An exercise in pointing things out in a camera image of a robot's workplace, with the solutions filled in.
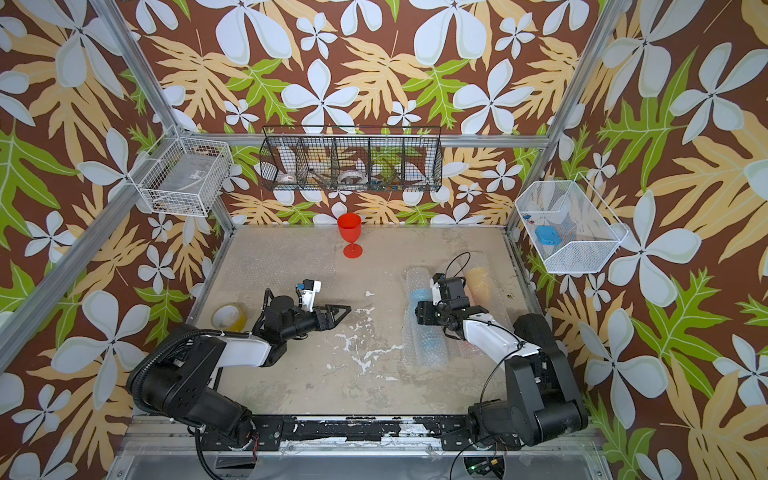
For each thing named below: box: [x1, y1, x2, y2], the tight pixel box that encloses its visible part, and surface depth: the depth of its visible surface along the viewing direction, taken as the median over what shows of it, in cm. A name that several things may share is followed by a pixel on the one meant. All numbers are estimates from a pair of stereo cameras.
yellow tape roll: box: [211, 304, 247, 332], surface depth 96 cm
